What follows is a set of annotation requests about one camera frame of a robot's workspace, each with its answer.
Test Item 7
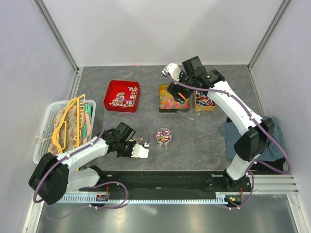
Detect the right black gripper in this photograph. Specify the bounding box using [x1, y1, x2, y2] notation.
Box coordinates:
[166, 69, 195, 104]

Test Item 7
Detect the red candy tray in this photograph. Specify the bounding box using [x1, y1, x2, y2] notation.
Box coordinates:
[103, 80, 140, 113]

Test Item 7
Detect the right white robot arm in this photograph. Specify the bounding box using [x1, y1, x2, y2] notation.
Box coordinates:
[162, 56, 275, 191]

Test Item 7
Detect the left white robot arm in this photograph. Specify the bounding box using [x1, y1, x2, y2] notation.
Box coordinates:
[28, 122, 136, 205]

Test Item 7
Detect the gold gummy tin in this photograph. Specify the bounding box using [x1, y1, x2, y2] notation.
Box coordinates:
[159, 84, 190, 113]

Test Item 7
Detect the gold lollipop tin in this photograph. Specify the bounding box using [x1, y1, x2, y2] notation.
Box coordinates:
[194, 91, 216, 112]

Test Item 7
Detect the clear glass jar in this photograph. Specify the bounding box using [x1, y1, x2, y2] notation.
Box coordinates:
[155, 128, 172, 147]

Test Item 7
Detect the yellow clothes hanger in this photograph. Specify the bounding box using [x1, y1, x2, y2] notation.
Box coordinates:
[52, 94, 86, 154]

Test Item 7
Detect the patterned pink cloth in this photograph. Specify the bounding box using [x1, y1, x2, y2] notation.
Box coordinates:
[58, 104, 92, 152]

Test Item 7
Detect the folded blue-grey cloth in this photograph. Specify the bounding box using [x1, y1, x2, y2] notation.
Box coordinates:
[218, 116, 286, 162]

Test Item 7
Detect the white plastic basket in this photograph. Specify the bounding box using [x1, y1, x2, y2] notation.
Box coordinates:
[33, 100, 96, 165]

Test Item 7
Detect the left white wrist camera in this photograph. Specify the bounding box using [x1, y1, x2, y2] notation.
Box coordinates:
[131, 144, 149, 159]

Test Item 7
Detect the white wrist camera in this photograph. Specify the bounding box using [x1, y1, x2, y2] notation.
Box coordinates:
[162, 63, 182, 81]
[131, 144, 149, 159]

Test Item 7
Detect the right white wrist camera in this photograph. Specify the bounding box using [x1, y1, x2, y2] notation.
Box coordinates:
[162, 63, 182, 81]

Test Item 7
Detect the grey slotted cable duct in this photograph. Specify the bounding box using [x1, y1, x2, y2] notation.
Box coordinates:
[57, 193, 228, 205]

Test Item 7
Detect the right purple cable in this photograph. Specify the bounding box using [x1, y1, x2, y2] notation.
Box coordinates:
[162, 70, 292, 211]

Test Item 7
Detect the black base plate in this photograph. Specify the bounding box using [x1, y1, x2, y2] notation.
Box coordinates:
[78, 170, 253, 202]

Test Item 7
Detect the aluminium frame rail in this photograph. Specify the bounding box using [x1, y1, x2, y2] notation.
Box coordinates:
[34, 173, 299, 195]

